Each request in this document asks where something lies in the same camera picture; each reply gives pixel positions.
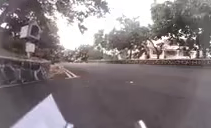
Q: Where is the low dark stone wall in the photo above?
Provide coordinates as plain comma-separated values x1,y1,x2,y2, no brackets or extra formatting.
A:
0,53,52,88

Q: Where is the row of leafy trees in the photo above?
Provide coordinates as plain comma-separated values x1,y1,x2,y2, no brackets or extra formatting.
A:
92,0,211,60

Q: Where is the group of tall trees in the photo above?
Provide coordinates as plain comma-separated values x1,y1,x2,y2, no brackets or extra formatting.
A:
0,0,111,63

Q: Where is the pale box on post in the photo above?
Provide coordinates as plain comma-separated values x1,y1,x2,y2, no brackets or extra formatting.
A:
18,21,43,60

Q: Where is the dark bush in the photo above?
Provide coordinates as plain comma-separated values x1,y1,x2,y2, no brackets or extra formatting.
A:
76,44,104,62

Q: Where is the long low stone wall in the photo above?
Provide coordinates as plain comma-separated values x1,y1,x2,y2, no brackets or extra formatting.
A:
86,58,211,67

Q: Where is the pale building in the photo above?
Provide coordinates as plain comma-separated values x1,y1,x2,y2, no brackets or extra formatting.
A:
144,38,211,60

